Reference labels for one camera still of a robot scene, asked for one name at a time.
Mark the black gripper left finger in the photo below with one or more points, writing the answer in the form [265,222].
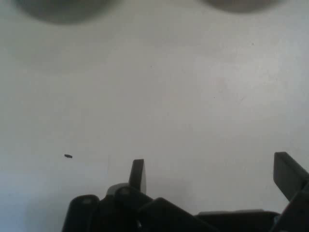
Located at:
[137,176]

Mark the blurred grey round bowl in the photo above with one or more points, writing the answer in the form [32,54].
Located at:
[62,10]

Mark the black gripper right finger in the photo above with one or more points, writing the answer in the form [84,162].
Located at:
[288,172]

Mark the small black speck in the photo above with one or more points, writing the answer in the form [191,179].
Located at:
[68,156]

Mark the blurred brown round bowl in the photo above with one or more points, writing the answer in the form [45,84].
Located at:
[241,4]

